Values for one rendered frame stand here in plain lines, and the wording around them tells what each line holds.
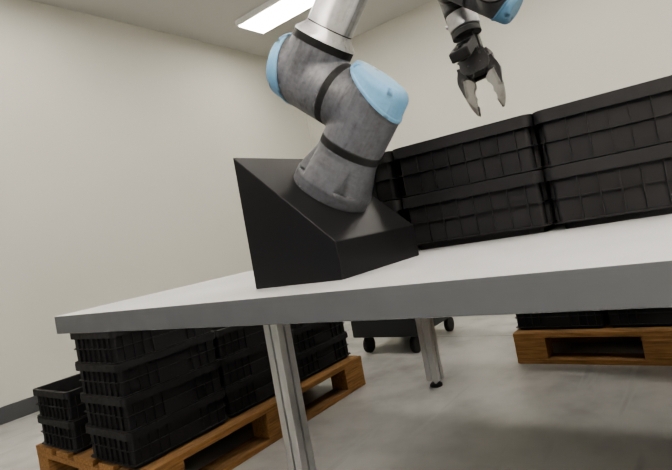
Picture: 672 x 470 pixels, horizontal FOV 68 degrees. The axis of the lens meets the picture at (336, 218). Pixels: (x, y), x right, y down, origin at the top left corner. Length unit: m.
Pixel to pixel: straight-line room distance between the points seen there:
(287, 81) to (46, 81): 3.36
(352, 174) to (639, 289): 0.51
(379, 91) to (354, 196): 0.18
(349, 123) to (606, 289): 0.50
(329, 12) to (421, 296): 0.53
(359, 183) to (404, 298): 0.34
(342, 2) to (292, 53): 0.12
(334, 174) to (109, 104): 3.57
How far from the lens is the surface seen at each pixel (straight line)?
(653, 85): 1.02
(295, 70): 0.91
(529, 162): 1.04
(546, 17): 4.80
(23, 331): 3.79
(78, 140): 4.12
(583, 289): 0.52
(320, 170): 0.87
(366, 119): 0.84
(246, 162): 0.90
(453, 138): 1.07
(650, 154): 1.01
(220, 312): 0.81
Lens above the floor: 0.77
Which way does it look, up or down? 2 degrees up
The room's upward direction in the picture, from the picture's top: 10 degrees counter-clockwise
